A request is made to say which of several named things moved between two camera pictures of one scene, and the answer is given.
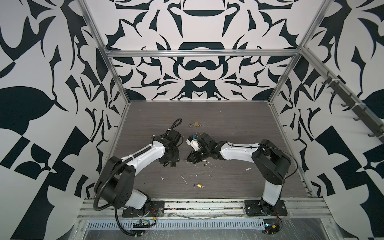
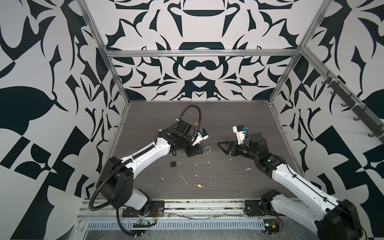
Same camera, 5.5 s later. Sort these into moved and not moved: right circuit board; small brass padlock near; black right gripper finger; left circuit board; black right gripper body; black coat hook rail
Moved: black right gripper finger; black right gripper body
Not moved: left circuit board; black coat hook rail; right circuit board; small brass padlock near
